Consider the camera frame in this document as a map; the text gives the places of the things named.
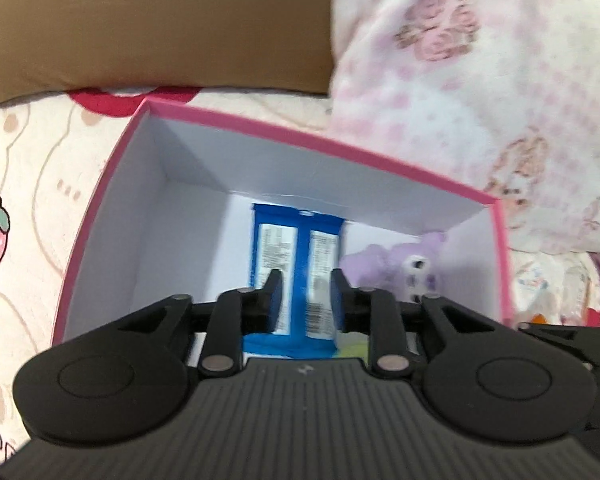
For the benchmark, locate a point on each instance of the orange makeup sponge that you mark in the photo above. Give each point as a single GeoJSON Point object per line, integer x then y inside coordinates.
{"type": "Point", "coordinates": [538, 319]}

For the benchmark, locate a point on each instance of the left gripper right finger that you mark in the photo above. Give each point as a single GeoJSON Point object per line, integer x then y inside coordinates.
{"type": "Point", "coordinates": [374, 313]}

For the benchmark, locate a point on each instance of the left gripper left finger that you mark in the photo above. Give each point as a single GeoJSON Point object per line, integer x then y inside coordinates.
{"type": "Point", "coordinates": [237, 313]}

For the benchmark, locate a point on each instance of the pink storage box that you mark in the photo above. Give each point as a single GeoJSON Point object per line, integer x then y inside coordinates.
{"type": "Point", "coordinates": [194, 202]}

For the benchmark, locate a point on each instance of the blue wet wipes pack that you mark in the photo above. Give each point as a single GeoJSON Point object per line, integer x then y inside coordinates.
{"type": "Point", "coordinates": [306, 246]}

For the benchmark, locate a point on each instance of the purple plush toy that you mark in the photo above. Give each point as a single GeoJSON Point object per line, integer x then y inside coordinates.
{"type": "Point", "coordinates": [407, 270]}

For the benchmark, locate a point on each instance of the brown cardboard box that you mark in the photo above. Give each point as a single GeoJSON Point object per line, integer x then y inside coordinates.
{"type": "Point", "coordinates": [57, 45]}

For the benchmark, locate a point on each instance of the pink patterned pillow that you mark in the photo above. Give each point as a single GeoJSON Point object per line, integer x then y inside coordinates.
{"type": "Point", "coordinates": [501, 95]}

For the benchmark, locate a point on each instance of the green yarn ball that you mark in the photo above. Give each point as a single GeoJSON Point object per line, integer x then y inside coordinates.
{"type": "Point", "coordinates": [351, 346]}

